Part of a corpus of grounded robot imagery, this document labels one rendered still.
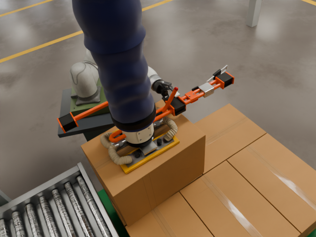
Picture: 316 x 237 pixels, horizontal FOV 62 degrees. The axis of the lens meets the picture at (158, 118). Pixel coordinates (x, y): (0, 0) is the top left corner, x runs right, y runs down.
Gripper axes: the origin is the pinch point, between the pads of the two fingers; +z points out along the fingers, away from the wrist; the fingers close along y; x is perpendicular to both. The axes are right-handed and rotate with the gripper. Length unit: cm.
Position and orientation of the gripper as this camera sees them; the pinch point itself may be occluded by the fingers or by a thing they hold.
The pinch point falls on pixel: (177, 103)
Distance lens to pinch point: 146.7
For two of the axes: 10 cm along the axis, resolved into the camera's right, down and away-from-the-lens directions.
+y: 1.0, 6.8, 7.3
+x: -8.4, 4.5, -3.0
